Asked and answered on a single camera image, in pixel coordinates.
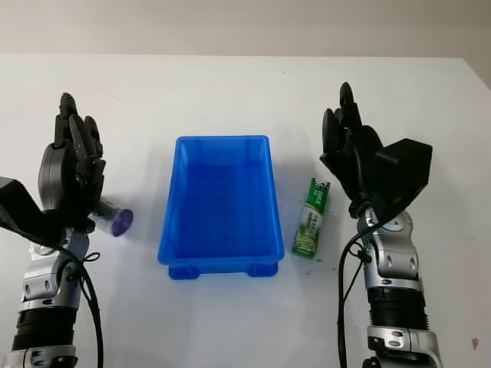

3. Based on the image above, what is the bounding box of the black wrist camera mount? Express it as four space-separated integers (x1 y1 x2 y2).
0 176 68 247
374 138 434 216

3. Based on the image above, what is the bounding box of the blue plastic tray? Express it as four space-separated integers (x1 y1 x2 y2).
157 133 285 282

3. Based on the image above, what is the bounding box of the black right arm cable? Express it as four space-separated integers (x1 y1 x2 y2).
334 202 389 368

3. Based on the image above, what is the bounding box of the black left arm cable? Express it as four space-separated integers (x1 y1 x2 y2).
45 241 106 368

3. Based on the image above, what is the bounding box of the clear bottle with purple cap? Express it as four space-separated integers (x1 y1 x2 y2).
89 196 135 238

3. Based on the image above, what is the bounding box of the green toothpaste box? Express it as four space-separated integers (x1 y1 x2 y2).
291 176 332 258

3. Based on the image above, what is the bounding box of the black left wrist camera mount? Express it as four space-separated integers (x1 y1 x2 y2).
0 176 68 247

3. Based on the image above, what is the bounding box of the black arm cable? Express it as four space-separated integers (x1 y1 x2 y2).
45 241 106 368
334 202 389 368

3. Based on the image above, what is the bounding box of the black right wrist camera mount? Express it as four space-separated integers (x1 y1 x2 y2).
374 138 434 216

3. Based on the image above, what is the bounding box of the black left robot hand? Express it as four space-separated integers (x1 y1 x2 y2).
37 91 107 232

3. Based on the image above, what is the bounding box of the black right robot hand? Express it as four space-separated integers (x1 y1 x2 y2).
319 80 389 219

